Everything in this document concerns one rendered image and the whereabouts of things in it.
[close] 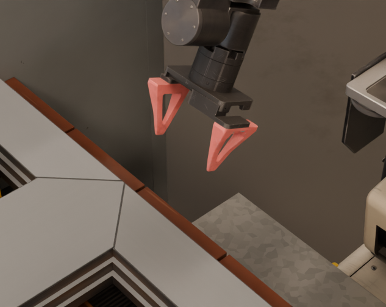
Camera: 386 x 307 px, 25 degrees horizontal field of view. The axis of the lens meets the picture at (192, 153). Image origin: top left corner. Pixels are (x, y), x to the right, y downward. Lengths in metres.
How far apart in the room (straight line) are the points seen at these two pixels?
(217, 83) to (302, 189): 1.46
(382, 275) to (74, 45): 0.83
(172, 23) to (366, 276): 1.06
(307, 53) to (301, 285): 1.71
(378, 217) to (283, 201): 1.10
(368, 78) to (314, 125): 1.54
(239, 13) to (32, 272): 0.43
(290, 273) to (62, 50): 0.57
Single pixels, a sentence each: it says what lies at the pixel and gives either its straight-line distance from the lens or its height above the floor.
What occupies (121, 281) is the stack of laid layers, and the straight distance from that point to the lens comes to 1.21.
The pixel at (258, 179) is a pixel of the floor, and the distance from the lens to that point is 2.54.
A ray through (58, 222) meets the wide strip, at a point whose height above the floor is 0.87.
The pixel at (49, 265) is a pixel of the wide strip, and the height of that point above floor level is 0.87.
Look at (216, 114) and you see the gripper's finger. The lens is 1.07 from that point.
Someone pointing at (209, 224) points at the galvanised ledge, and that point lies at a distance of 1.48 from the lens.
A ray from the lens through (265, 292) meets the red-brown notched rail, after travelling 1.20.
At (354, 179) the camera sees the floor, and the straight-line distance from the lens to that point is 2.58.
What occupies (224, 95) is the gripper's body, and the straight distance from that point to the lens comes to 1.09.
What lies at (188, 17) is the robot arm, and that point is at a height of 1.20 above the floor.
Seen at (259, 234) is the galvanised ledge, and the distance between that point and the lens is 1.47.
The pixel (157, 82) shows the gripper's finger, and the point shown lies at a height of 1.07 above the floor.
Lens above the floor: 1.76
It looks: 42 degrees down
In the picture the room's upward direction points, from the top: straight up
